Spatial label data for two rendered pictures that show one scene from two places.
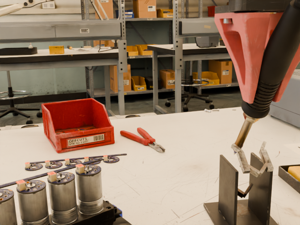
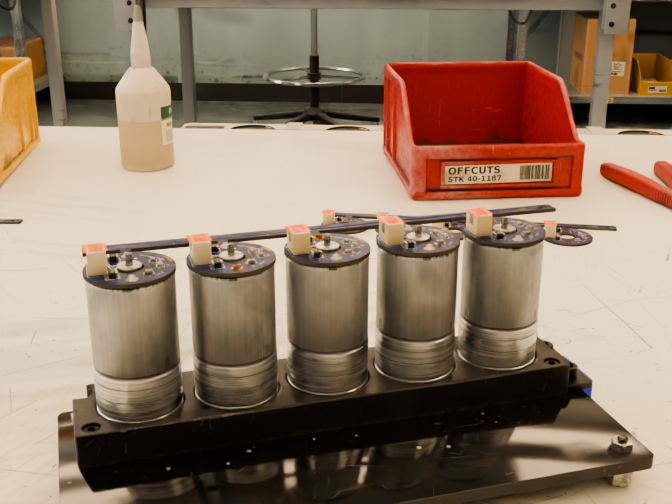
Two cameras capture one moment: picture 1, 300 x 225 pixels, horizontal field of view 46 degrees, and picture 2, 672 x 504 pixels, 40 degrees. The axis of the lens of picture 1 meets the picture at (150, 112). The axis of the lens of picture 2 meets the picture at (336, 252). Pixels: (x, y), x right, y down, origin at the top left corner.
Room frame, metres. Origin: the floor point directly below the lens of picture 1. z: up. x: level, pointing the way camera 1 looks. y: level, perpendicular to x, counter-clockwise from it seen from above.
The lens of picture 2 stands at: (0.05, 0.02, 0.90)
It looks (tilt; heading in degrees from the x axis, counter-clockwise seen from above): 20 degrees down; 20
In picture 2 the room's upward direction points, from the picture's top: straight up
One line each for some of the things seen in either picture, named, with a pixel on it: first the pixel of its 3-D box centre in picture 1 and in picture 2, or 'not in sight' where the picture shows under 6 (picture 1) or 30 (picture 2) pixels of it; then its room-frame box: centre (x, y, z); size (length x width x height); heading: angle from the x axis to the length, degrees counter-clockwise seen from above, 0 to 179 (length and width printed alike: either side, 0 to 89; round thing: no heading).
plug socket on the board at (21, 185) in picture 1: (22, 185); (301, 239); (0.28, 0.11, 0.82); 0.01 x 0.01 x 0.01; 37
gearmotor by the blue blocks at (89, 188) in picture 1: (89, 192); (499, 303); (0.32, 0.06, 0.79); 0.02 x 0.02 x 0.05
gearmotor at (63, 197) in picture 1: (63, 201); (415, 314); (0.30, 0.08, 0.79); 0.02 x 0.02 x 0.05
